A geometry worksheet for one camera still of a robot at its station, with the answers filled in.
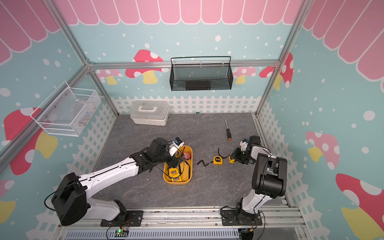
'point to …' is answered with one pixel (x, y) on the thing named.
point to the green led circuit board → (121, 233)
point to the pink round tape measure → (186, 155)
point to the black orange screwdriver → (228, 134)
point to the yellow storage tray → (185, 168)
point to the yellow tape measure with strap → (217, 160)
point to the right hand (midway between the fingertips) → (234, 156)
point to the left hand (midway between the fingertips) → (179, 156)
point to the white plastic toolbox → (149, 112)
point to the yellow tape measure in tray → (176, 179)
